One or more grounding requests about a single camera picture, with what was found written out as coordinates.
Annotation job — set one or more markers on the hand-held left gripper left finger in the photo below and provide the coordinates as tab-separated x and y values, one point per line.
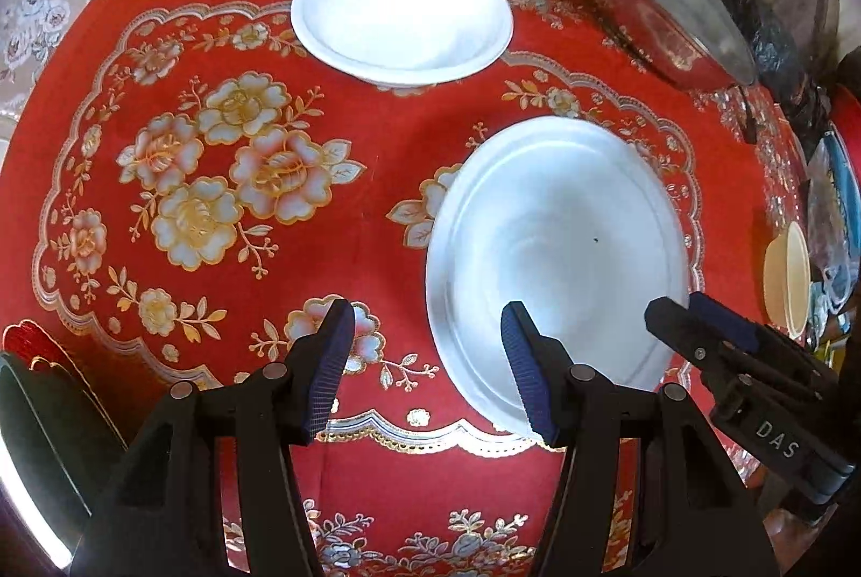
329	368

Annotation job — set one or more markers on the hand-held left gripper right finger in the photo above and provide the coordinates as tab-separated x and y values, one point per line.
531	375

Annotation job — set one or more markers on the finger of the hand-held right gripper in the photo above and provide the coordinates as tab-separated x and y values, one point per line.
676	329
726	318

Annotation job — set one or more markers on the cream plastic bowl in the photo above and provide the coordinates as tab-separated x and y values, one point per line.
794	281

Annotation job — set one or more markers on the white foam bowl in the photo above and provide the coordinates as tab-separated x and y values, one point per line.
403	12
558	254

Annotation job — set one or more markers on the dark green plastic bowl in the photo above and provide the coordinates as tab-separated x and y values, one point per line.
33	436

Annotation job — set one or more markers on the clear plastic bag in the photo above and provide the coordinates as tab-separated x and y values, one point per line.
827	227

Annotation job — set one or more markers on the red floral tablecloth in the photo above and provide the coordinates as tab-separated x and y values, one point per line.
403	160

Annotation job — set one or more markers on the red plastic basin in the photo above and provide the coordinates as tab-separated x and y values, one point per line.
849	109

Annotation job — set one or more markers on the black plastic bag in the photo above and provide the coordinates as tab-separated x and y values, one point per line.
773	39

